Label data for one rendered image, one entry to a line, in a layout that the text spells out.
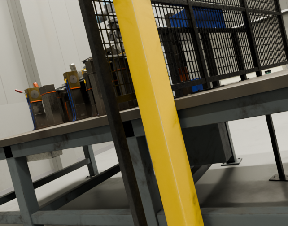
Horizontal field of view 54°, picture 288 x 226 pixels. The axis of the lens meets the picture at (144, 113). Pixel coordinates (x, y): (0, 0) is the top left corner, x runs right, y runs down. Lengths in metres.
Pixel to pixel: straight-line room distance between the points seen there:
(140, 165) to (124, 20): 0.60
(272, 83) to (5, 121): 3.48
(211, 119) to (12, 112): 3.32
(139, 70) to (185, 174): 0.42
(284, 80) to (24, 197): 1.50
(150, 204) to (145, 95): 0.51
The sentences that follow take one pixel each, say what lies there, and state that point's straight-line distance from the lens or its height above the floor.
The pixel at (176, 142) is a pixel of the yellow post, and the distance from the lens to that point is 1.05.
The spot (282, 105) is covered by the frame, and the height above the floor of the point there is 0.60.
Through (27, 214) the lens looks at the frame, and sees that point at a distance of 1.90.
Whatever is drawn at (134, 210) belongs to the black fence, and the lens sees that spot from 1.06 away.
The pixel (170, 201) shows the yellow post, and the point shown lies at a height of 0.34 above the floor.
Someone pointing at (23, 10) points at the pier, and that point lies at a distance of 4.54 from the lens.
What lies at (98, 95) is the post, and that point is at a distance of 1.47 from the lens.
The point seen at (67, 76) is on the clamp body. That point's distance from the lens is 2.05.
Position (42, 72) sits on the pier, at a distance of 4.33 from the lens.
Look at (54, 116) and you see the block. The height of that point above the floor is 0.77.
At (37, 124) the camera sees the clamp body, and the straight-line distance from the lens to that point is 2.59.
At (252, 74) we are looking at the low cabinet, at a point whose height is 0.72.
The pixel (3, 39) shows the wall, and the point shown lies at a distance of 4.38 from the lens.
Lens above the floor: 0.72
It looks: 2 degrees down
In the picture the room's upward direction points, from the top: 14 degrees counter-clockwise
